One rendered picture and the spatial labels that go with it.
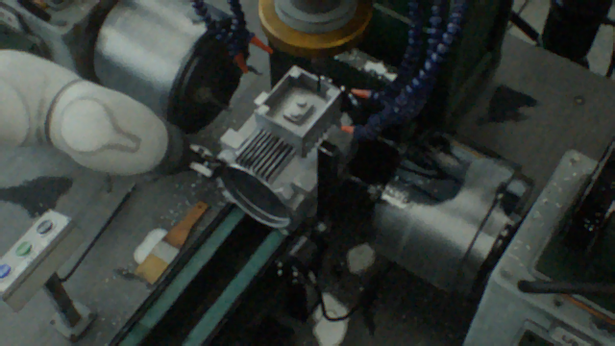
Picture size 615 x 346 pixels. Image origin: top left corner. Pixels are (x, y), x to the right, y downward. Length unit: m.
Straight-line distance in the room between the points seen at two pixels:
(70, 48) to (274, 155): 0.45
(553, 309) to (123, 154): 0.65
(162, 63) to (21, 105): 0.45
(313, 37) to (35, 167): 0.81
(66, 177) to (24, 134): 0.69
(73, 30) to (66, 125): 0.55
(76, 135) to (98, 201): 0.74
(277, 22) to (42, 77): 0.37
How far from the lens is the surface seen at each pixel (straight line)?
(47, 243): 1.46
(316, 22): 1.30
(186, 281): 1.56
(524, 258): 1.33
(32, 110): 1.17
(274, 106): 1.50
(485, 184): 1.38
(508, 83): 1.99
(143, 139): 1.12
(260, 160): 1.46
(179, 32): 1.57
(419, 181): 1.38
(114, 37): 1.62
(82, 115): 1.09
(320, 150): 1.29
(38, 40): 1.71
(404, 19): 1.56
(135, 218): 1.78
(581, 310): 1.32
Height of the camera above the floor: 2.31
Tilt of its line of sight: 57 degrees down
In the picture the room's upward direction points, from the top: 1 degrees counter-clockwise
